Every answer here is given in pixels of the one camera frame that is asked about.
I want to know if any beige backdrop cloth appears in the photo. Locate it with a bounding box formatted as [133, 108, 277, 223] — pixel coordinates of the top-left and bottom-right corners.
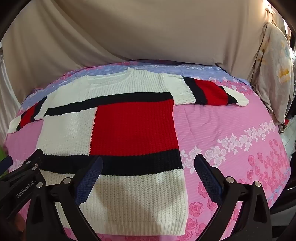
[0, 0, 289, 139]

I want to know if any pink floral bedsheet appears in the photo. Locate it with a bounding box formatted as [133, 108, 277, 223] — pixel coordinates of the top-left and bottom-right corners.
[5, 59, 292, 241]

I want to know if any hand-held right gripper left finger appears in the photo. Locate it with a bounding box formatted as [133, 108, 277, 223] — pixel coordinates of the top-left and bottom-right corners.
[25, 156, 104, 241]

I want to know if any white pleated curtain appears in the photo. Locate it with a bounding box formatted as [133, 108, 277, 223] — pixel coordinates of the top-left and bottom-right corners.
[0, 44, 22, 144]

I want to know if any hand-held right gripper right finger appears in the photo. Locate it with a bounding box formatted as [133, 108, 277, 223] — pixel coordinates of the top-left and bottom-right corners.
[194, 153, 273, 241]

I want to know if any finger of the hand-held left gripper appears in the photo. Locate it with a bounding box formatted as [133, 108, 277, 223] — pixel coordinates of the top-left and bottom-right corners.
[0, 156, 13, 173]
[0, 149, 44, 186]

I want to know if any white red black knit sweater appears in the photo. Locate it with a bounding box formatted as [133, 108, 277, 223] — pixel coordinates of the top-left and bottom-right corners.
[8, 67, 250, 236]

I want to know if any floral pillow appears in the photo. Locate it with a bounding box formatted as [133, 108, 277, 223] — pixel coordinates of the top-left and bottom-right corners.
[251, 22, 295, 126]

